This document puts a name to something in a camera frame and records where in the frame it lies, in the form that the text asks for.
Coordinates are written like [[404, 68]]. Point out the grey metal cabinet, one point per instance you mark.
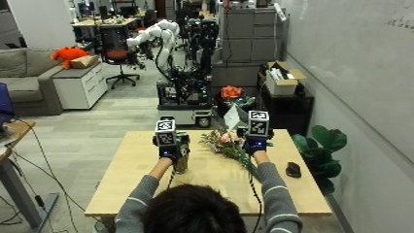
[[251, 32]]

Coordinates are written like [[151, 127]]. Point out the right glove marker cube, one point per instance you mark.
[[258, 124]]

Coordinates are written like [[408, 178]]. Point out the orange flowers bunch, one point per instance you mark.
[[230, 92]]

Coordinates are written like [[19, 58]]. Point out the flower bouquet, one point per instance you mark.
[[227, 145]]

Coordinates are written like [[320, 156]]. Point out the wooden office desk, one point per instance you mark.
[[102, 22]]

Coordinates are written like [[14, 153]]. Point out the black office chair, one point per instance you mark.
[[117, 53]]

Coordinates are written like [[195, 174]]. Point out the white drawer cabinet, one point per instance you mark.
[[81, 84]]

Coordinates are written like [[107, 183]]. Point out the white cardboard box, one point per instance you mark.
[[280, 79]]

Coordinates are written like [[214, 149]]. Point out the person's right hand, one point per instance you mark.
[[256, 144]]

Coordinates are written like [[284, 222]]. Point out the green potted plant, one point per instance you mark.
[[320, 152]]

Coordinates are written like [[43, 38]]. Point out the brown glass vase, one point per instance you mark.
[[182, 158]]

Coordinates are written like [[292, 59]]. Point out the brown paper bag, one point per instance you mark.
[[83, 61]]

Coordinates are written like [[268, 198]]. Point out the glove marker cube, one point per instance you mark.
[[165, 132], [258, 124]]

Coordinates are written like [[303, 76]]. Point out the white paper sheet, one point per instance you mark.
[[232, 118]]

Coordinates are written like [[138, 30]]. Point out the wooden side desk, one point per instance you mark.
[[17, 168]]

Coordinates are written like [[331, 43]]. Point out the person's left hand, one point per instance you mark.
[[169, 151]]

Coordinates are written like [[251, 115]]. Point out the orange plush toy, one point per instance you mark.
[[66, 55]]

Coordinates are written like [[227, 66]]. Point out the black computer mouse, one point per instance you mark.
[[292, 169]]

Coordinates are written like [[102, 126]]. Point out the left glove marker cube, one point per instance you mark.
[[165, 132]]

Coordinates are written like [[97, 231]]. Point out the the person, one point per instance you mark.
[[193, 210]]

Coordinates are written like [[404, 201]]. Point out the grey sofa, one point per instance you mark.
[[25, 81]]

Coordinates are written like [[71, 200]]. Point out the black side cabinet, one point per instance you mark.
[[284, 108]]

